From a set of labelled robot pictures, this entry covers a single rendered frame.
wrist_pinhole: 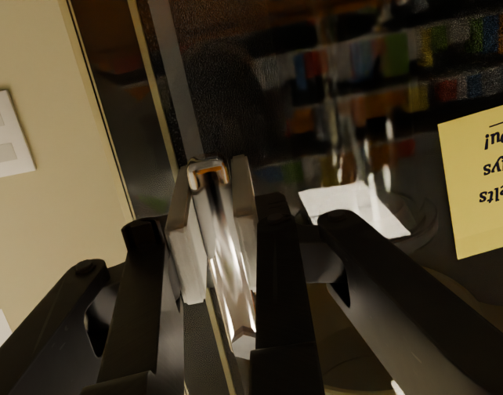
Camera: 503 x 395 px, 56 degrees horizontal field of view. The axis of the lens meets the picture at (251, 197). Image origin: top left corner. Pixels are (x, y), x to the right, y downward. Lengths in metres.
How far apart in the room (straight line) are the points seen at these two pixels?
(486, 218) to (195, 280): 0.17
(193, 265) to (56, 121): 0.56
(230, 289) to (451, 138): 0.13
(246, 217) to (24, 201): 0.63
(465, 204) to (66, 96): 0.55
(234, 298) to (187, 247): 0.05
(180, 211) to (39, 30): 0.55
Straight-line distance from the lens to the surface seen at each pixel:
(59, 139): 0.71
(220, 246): 0.19
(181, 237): 0.16
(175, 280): 0.16
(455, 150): 0.25
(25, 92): 0.72
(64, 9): 0.24
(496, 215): 0.28
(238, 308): 0.20
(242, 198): 0.16
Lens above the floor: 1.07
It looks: 21 degrees up
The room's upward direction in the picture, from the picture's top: 169 degrees clockwise
